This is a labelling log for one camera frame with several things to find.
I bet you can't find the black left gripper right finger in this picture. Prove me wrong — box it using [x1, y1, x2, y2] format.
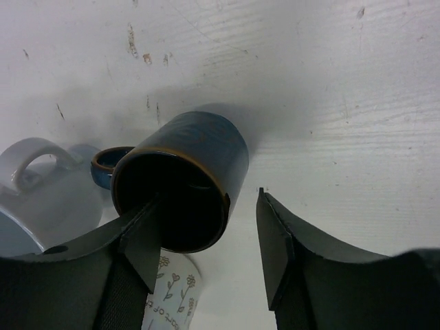
[256, 190, 439, 329]

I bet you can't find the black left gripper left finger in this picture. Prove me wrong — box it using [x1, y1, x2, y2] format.
[1, 196, 165, 329]

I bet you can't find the white floral ceramic mug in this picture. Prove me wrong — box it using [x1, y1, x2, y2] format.
[142, 250, 204, 330]

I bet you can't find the grey ceramic mug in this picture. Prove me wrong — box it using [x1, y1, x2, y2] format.
[1, 137, 103, 257]

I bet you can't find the dark blue ceramic mug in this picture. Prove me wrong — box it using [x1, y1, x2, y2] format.
[91, 111, 250, 254]

